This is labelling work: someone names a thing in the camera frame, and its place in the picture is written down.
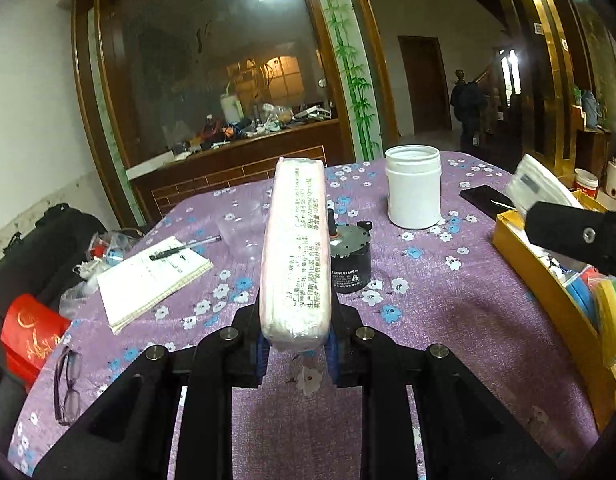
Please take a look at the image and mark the blue red sponge pack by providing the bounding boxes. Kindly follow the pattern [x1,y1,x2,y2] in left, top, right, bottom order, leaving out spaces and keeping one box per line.
[566,266,599,330]

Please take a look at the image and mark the yellow green black sponge pack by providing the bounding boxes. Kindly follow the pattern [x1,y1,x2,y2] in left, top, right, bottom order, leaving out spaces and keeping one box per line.
[592,278,616,368]

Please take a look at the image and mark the white green patterned tissue pack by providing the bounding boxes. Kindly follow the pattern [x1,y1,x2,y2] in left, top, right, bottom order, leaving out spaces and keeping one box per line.
[506,154,582,219]

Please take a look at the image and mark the pink white tissue pack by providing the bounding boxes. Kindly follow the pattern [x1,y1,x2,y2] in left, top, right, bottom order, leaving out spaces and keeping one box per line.
[258,157,332,352]

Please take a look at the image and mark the eyeglasses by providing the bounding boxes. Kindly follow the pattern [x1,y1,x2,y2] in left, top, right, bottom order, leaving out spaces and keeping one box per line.
[53,346,81,427]

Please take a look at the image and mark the yellow cardboard box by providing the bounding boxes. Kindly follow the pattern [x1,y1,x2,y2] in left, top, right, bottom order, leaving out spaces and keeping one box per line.
[492,191,616,431]

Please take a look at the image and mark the black smartphone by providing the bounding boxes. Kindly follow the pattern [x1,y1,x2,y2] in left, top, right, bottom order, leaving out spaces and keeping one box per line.
[460,185,515,220]

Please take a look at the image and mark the red gift bag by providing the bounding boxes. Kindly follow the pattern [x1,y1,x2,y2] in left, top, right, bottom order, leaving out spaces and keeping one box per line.
[0,294,70,391]

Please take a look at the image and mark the white notebook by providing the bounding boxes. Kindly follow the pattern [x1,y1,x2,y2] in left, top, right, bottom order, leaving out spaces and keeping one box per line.
[98,236,214,335]

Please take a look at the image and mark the purple floral tablecloth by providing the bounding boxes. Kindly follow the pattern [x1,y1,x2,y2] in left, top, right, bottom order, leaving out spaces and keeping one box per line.
[7,149,602,480]

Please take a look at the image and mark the person in dark clothes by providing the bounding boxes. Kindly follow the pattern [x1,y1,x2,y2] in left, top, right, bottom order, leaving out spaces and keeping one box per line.
[450,68,487,150]

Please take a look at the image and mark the black bag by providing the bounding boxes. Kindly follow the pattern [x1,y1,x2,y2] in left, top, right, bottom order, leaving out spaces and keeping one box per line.
[0,204,106,454]

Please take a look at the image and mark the white plastic jar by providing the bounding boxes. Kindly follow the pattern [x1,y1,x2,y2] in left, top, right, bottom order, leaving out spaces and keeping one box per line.
[385,145,442,230]

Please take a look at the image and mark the black pen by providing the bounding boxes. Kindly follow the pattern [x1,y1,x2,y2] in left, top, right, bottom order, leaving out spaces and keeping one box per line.
[150,235,222,261]

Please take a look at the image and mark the black cylindrical motor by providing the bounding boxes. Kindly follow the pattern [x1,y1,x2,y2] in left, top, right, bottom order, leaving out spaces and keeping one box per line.
[328,208,372,294]

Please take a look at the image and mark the clear plastic cup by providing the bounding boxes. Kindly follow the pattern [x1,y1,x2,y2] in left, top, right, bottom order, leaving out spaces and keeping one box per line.
[216,200,266,263]

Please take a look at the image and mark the wooden counter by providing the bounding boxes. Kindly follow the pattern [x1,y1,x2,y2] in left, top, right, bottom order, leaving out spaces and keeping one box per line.
[131,119,354,223]

